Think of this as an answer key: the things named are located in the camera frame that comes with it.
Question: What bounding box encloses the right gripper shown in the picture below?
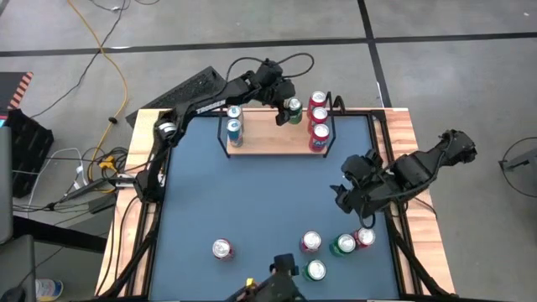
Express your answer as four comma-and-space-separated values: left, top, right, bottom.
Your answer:
330, 178, 385, 214

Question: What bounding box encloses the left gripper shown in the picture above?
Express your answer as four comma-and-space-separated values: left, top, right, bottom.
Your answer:
262, 77, 297, 127

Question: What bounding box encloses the green soda can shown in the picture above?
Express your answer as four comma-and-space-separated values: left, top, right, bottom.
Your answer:
329, 232, 357, 257
284, 96, 304, 126
302, 258, 327, 282

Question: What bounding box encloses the red Fanta strawberry can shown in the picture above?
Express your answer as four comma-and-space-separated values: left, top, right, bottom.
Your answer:
309, 106, 330, 127
308, 90, 328, 110
308, 123, 331, 154

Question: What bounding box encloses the red Coca-Cola can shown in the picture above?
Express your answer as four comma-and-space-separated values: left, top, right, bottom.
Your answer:
353, 226, 377, 249
211, 237, 235, 261
300, 230, 323, 253

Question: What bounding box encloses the blue table mat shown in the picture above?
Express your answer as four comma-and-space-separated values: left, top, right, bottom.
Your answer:
149, 115, 402, 301

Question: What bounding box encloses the white power strip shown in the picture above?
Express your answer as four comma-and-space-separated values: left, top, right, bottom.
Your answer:
73, 164, 88, 190

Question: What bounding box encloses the black floor beam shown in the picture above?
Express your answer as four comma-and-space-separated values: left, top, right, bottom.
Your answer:
12, 214, 108, 254

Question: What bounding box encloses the black plastic crate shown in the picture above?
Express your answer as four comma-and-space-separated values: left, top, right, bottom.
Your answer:
4, 107, 55, 199

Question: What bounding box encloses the black orange striped panel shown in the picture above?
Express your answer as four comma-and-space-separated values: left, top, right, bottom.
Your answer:
0, 70, 34, 111

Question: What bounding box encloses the grey equipment case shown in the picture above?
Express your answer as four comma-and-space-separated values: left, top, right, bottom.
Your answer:
0, 125, 13, 245

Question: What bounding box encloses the plastic bottle yellow blue label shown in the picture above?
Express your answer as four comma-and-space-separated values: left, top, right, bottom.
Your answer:
35, 278, 65, 302

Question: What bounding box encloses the wooden shelf black wire frame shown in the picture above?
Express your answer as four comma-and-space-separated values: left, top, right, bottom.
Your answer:
216, 91, 347, 159

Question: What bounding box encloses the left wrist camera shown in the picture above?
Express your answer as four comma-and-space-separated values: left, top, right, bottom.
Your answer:
254, 60, 284, 81

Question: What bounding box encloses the yellow extension cable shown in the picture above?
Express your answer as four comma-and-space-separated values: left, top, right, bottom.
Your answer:
66, 0, 129, 195

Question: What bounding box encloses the black floor cable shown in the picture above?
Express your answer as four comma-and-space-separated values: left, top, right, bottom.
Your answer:
29, 0, 129, 119
89, 0, 161, 13

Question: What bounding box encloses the white cable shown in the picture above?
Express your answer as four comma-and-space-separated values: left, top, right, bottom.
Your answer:
29, 146, 84, 211

